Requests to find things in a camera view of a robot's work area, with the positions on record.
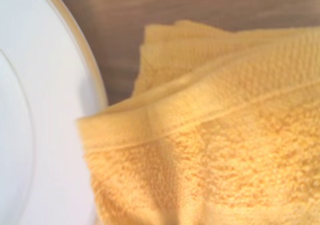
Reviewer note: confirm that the white plate gold rim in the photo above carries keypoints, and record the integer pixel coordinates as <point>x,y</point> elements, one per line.
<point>37,110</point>

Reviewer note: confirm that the yellow terry towel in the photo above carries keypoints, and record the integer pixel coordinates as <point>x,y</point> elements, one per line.
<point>212,147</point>

